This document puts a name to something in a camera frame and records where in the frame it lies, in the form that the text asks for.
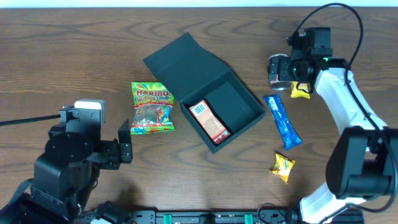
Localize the brown Pringles can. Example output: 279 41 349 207
269 54 291 91

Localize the yellow snack packet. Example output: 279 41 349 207
290 82 310 99
269 152 295 184

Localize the blue cookie packet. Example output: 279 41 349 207
263 94 303 151

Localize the black gift box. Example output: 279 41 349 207
143 32 266 154

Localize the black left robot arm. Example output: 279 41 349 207
1 121 133 223

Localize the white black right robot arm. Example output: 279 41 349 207
268 47 397 223

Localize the Haribo gummy worms bag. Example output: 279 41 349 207
131 82 175 134

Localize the orange snack carton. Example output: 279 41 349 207
189 100 231 145

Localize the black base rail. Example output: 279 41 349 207
90 208 365 224

